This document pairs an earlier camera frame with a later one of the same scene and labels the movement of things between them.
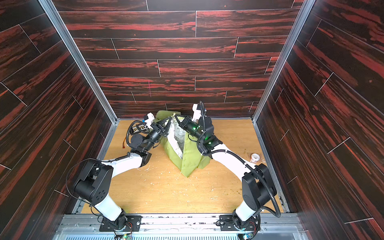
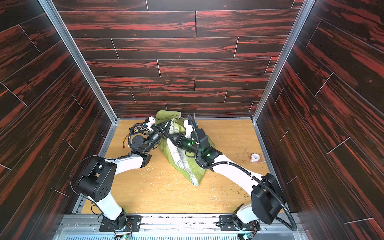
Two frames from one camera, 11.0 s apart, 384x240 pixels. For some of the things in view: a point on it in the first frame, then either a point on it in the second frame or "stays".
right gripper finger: x=183 y=124 → x=175 y=138
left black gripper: x=162 y=129 stays
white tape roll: x=255 y=157 stays
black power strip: x=138 y=128 stays
